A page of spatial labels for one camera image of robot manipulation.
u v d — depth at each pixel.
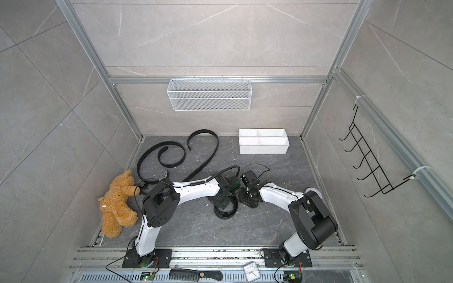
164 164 1.05
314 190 0.94
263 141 1.11
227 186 0.67
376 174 0.64
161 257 0.73
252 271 0.69
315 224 0.44
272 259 0.73
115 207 0.77
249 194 0.72
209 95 1.01
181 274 0.70
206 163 1.05
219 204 0.80
